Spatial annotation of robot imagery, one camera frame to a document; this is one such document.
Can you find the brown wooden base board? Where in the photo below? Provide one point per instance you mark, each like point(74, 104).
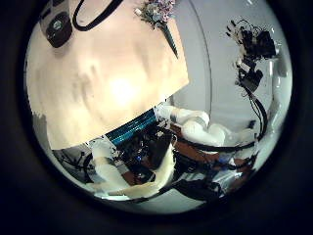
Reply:
point(199, 153)

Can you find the teal striped panel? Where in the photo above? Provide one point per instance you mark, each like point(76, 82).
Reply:
point(133, 128)

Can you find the dried flower bouquet dark wrap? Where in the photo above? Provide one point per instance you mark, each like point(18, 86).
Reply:
point(157, 13)

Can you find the cream curved strip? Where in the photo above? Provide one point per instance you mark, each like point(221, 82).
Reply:
point(153, 184)

